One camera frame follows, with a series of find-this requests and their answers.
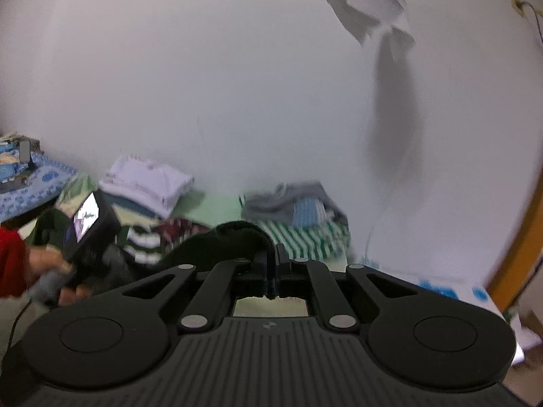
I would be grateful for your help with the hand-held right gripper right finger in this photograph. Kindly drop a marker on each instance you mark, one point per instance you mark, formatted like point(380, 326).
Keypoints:
point(281, 271)

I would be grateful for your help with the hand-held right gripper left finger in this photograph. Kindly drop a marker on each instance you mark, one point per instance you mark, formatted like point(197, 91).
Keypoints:
point(268, 271)

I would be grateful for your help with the green white striped cardigan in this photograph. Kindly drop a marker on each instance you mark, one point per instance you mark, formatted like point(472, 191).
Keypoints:
point(237, 237)

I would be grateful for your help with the white folded clothes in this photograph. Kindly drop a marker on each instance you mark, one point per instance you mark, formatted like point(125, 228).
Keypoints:
point(144, 182)

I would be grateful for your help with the person's left hand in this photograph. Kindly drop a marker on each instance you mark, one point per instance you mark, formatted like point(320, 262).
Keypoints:
point(42, 258)

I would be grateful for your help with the green white striped shirt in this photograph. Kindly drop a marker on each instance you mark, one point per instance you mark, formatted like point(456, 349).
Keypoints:
point(314, 237)

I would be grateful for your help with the grey sweater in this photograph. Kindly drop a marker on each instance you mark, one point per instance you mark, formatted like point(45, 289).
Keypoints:
point(271, 203)

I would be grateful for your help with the blue patterned cloth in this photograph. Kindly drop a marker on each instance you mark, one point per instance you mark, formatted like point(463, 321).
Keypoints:
point(42, 182)

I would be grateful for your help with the yellow green printed blanket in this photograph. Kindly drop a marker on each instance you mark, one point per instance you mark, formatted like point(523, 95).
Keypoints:
point(216, 207)

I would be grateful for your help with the grey phone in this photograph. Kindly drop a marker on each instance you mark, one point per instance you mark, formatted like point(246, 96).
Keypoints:
point(25, 151)

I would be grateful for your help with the blue rectangular sticker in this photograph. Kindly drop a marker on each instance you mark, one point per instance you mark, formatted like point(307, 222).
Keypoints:
point(441, 291)

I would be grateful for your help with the round blue sticker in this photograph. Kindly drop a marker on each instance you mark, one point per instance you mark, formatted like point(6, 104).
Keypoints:
point(479, 293)

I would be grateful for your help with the wooden door frame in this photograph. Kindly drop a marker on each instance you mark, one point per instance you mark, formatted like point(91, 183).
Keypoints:
point(521, 254)

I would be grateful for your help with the wall socket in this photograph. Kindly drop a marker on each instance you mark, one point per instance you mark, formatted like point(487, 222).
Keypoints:
point(518, 5)

